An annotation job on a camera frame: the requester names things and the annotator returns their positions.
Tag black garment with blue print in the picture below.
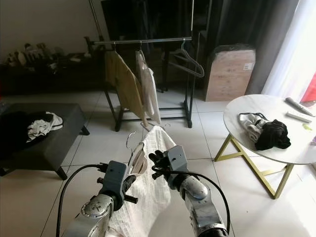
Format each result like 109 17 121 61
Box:
0 111 52 159

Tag cream shirt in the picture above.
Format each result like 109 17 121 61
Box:
135 51 162 125

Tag tan shirt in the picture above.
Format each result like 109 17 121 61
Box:
105 51 149 130

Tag grey upholstered ottoman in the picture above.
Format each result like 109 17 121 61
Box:
0 102 90 181

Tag grey white folded garment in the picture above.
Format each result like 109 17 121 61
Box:
238 112 270 144

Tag brown cardboard box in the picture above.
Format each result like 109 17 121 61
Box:
205 45 256 103

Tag white and black garment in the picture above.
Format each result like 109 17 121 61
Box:
27 112 64 144

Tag round white table gold legs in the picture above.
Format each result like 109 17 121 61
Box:
214 94 316 200

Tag small black folded garment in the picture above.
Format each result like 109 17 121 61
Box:
255 119 292 151

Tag dark wood tv cabinet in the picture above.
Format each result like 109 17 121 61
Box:
0 49 109 97

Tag white stick-shaped item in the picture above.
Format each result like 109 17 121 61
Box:
285 111 314 124

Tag grey remote control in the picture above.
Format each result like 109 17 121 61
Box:
284 97 316 117

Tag silver metal pole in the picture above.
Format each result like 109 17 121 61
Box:
89 0 103 40

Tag red fabric item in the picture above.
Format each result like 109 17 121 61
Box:
300 72 316 107

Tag dark grey curtain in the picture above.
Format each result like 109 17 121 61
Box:
207 0 301 95

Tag white sheer curtain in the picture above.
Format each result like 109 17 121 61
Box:
262 0 316 99

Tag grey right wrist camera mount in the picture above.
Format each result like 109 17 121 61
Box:
166 145 190 179

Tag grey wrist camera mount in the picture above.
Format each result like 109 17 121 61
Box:
166 145 190 179
105 160 129 210

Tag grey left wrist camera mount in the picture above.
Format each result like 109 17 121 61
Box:
105 160 129 210

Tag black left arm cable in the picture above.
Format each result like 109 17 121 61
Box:
57 163 109 237

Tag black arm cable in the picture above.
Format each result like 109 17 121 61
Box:
57 163 109 237
165 169 231 232

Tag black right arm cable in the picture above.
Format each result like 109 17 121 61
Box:
165 169 231 232

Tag black clothes rack silver rail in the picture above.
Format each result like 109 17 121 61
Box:
85 36 200 133

